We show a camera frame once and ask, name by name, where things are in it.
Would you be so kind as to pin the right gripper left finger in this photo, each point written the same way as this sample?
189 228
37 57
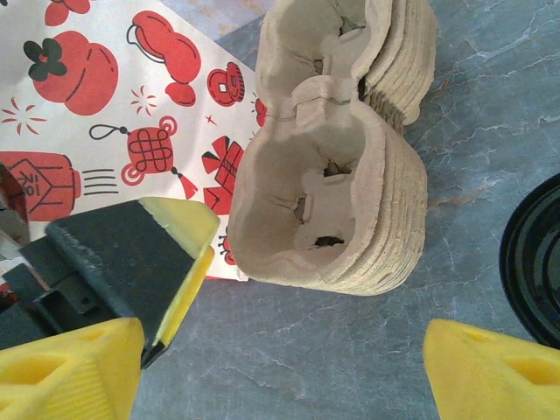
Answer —
61 380

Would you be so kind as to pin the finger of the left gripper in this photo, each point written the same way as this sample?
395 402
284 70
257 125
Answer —
188 293
127 258

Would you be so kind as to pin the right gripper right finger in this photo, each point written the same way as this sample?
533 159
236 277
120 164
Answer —
494 380

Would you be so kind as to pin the red white paper bag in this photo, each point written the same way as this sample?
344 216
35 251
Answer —
65 131

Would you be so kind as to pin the stack of pulp cup carriers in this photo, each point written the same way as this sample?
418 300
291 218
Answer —
380 197

